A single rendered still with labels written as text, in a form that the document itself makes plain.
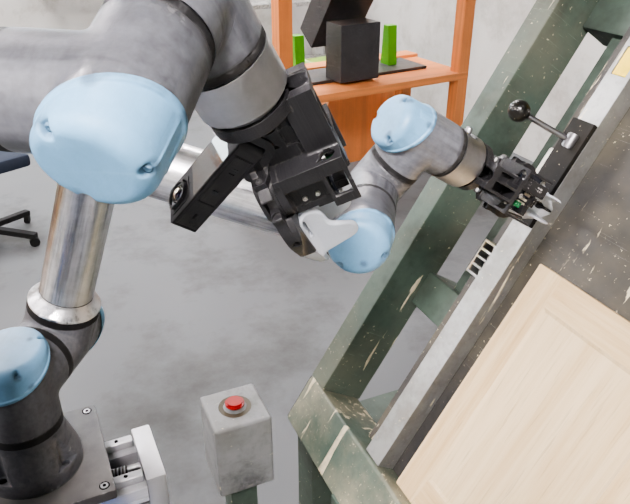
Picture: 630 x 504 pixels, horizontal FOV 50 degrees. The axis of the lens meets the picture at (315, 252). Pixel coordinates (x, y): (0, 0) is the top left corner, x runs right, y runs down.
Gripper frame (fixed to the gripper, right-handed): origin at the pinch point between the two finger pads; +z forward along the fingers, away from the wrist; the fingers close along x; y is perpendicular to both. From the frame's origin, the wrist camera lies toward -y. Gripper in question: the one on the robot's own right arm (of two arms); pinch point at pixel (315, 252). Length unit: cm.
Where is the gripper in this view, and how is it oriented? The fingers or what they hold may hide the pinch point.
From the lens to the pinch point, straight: 67.6
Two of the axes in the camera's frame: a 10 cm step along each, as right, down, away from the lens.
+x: -1.6, -7.5, 6.4
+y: 9.2, -3.5, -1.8
